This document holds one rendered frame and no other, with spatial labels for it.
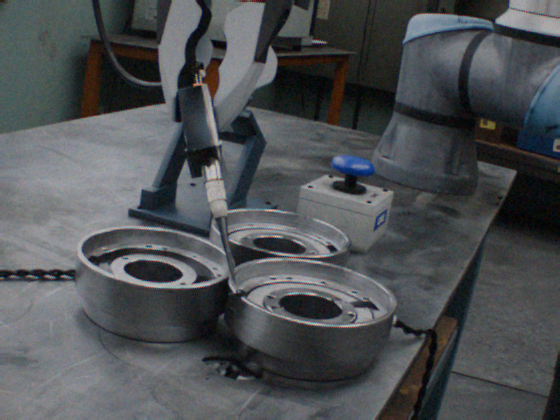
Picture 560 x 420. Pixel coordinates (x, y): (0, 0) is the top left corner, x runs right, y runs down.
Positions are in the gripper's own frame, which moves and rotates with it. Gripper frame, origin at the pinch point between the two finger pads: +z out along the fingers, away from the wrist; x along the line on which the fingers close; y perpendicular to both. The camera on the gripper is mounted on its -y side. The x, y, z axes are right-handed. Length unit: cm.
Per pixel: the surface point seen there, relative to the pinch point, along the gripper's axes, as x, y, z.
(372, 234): -8.6, 21.3, 8.7
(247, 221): -1.0, 10.6, 8.6
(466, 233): -15.5, 35.5, 8.2
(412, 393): -13, 47, 32
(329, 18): 128, 371, -47
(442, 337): -13, 67, 29
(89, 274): 0.5, -8.4, 10.7
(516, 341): -25, 214, 65
